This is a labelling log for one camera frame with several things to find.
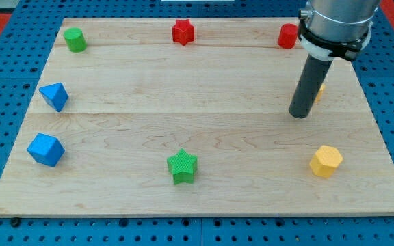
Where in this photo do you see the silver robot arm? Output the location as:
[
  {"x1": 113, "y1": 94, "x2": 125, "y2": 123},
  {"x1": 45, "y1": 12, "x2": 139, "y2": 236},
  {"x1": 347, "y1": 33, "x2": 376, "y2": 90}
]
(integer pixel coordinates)
[{"x1": 305, "y1": 0, "x2": 380, "y2": 42}]

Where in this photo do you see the green star block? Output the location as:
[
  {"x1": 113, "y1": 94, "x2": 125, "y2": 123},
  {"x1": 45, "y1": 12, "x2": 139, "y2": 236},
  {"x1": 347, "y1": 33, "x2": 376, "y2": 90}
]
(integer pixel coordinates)
[{"x1": 167, "y1": 148, "x2": 198, "y2": 185}]

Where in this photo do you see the red star block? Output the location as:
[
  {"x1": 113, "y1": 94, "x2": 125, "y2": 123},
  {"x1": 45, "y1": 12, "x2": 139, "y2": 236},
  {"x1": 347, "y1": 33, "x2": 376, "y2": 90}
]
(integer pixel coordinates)
[{"x1": 172, "y1": 19, "x2": 195, "y2": 46}]

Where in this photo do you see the light wooden board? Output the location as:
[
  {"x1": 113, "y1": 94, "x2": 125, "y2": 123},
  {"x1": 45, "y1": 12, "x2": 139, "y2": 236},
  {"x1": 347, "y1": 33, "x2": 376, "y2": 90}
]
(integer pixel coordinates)
[{"x1": 0, "y1": 18, "x2": 394, "y2": 218}]

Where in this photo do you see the yellow block behind rod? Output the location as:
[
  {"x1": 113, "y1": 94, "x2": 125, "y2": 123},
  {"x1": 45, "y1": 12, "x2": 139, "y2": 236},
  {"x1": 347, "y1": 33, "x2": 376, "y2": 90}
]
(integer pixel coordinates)
[{"x1": 314, "y1": 84, "x2": 326, "y2": 104}]

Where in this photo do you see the red cylinder block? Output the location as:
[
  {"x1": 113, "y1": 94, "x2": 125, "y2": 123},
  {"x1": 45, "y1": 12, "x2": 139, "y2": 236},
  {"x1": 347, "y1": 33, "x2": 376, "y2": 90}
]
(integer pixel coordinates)
[{"x1": 278, "y1": 23, "x2": 298, "y2": 49}]

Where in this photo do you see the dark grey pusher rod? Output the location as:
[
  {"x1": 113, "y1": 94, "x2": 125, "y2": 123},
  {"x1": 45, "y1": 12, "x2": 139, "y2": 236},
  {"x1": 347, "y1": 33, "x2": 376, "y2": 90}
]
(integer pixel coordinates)
[{"x1": 289, "y1": 55, "x2": 332, "y2": 118}]

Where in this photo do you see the yellow hexagon block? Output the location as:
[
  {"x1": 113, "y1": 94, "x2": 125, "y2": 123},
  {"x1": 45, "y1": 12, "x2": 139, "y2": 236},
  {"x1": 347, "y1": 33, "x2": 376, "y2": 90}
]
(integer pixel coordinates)
[{"x1": 309, "y1": 145, "x2": 343, "y2": 178}]

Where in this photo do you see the blue triangular prism block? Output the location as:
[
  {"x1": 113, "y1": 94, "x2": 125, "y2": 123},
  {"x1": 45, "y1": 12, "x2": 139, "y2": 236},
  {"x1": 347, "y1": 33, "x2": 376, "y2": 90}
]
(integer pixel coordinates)
[{"x1": 39, "y1": 83, "x2": 69, "y2": 112}]

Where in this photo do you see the green cylinder block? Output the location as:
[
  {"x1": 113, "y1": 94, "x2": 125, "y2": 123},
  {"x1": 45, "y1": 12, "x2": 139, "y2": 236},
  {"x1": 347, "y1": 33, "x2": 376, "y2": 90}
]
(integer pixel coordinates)
[{"x1": 64, "y1": 27, "x2": 87, "y2": 53}]

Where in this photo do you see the blue cube block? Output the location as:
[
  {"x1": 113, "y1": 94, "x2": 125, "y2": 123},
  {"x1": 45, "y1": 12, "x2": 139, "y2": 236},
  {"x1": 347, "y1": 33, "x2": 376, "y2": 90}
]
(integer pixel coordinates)
[{"x1": 27, "y1": 133, "x2": 65, "y2": 167}]

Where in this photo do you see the black and white clamp ring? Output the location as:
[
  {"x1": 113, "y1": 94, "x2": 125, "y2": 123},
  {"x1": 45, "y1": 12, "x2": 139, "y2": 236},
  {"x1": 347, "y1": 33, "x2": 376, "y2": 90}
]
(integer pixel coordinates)
[{"x1": 297, "y1": 8, "x2": 374, "y2": 63}]

